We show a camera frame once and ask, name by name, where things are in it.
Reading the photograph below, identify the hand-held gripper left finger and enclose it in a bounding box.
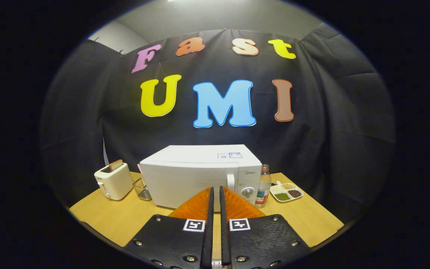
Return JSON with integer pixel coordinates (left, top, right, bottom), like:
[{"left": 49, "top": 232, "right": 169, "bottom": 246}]
[{"left": 124, "top": 186, "right": 215, "bottom": 269}]

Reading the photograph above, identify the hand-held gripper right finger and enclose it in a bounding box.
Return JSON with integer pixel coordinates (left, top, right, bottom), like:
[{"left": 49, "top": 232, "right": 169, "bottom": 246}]
[{"left": 219, "top": 186, "right": 312, "bottom": 269}]

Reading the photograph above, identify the white microwave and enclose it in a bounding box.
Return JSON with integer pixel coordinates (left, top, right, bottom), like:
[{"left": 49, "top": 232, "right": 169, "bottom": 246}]
[{"left": 140, "top": 145, "right": 262, "bottom": 210}]

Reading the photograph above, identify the clear plastic bottle red cap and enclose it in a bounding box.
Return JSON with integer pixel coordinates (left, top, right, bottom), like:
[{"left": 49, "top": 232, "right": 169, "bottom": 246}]
[{"left": 255, "top": 164, "right": 272, "bottom": 208}]

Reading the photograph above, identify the white divided dish with beans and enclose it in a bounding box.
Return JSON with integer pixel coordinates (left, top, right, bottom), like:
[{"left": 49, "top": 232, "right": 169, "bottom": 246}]
[{"left": 269, "top": 181, "right": 304, "bottom": 202}]

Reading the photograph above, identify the white toaster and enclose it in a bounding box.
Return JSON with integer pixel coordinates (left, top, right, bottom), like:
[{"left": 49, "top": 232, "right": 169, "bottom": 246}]
[{"left": 94, "top": 160, "right": 134, "bottom": 201}]

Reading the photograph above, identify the wire mesh basket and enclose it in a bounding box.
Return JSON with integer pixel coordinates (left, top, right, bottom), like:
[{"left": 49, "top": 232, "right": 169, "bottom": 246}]
[{"left": 133, "top": 177, "right": 152, "bottom": 201}]

